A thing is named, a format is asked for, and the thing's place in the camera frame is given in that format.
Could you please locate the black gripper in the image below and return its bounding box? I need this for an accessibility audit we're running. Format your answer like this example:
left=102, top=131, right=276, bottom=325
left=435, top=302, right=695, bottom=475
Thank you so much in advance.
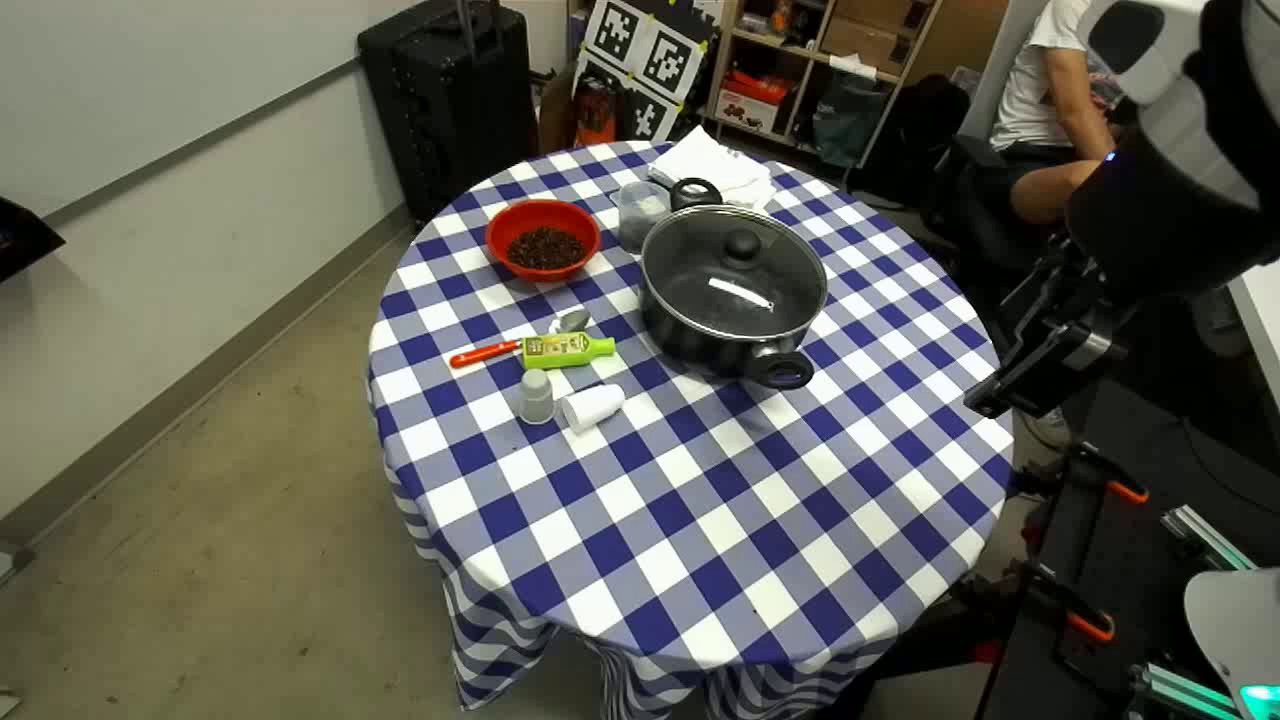
left=963, top=240, right=1140, bottom=419

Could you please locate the glass lid with black knob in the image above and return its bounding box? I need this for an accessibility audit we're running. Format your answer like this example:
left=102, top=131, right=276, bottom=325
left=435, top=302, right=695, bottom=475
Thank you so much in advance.
left=641, top=201, right=830, bottom=343

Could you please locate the person forearm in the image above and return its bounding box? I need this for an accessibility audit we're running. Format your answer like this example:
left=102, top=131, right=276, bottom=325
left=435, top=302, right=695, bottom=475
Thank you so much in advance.
left=1039, top=46, right=1121, bottom=167

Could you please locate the orange tipped black clamp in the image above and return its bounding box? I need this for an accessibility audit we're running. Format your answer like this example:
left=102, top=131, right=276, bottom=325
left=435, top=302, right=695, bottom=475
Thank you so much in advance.
left=1058, top=440, right=1152, bottom=511
left=1026, top=562, right=1121, bottom=649

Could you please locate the black side stand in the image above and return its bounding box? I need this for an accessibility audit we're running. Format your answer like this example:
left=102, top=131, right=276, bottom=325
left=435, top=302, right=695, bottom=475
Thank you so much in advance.
left=974, top=375, right=1280, bottom=720

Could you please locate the black bag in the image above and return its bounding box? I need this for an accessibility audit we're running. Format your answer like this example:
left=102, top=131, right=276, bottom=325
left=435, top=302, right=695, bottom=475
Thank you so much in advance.
left=858, top=72, right=974, bottom=209

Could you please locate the white desk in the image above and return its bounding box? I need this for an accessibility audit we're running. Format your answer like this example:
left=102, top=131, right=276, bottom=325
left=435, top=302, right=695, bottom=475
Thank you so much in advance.
left=1223, top=256, right=1280, bottom=411

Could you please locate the teal bar clamp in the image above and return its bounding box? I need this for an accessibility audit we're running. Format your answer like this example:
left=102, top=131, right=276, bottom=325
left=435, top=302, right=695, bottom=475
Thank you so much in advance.
left=1126, top=661, right=1246, bottom=720
left=1154, top=502, right=1261, bottom=577

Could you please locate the black cooking pot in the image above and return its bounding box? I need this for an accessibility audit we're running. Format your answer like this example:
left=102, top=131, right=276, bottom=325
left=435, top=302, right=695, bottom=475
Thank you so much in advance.
left=635, top=176, right=830, bottom=393

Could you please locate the green bin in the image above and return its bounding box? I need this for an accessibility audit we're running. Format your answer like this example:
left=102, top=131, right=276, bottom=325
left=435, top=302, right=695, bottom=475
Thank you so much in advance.
left=809, top=75, right=892, bottom=171

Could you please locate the red storage box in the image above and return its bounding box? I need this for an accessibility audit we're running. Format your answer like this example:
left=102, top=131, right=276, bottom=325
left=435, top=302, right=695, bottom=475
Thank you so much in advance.
left=713, top=67, right=791, bottom=138

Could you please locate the blue white checkered tablecloth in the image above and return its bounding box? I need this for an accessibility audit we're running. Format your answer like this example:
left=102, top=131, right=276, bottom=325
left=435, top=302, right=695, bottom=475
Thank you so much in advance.
left=363, top=138, right=1019, bottom=720

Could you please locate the grey round disc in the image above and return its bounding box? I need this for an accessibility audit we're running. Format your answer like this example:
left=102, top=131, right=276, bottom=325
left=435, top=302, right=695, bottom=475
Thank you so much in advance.
left=1181, top=565, right=1280, bottom=699

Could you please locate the clear glass jar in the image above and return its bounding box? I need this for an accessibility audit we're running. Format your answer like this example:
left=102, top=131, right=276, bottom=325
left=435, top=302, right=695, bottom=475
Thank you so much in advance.
left=612, top=176, right=681, bottom=256

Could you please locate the white plastic cup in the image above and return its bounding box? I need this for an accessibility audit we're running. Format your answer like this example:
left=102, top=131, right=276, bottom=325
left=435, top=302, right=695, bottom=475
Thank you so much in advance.
left=550, top=382, right=628, bottom=435

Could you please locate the green plastic packet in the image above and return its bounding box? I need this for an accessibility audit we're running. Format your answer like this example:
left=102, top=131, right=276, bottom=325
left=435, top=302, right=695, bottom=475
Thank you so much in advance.
left=514, top=330, right=621, bottom=375

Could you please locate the black white fiducial tag board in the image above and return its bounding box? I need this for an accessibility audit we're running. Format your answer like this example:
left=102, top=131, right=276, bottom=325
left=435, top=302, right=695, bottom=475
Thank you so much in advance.
left=567, top=0, right=720, bottom=145

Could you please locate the red canister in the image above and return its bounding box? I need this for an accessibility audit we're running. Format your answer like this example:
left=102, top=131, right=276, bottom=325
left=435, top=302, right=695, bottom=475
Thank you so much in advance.
left=570, top=85, right=623, bottom=147

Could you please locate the small white shaker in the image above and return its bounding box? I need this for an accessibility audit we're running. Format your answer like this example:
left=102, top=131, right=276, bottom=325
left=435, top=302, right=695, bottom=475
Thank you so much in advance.
left=514, top=363, right=560, bottom=427

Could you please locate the red bowl with dark food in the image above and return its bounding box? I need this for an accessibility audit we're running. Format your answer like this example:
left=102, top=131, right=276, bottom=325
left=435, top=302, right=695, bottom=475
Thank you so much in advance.
left=478, top=195, right=606, bottom=290

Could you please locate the black speaker case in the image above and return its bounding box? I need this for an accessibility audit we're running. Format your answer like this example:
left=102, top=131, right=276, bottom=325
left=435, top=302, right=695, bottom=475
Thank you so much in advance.
left=352, top=0, right=545, bottom=226

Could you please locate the black flat panel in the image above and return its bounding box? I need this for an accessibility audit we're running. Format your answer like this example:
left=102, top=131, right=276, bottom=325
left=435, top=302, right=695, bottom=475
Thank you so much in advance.
left=0, top=192, right=68, bottom=286

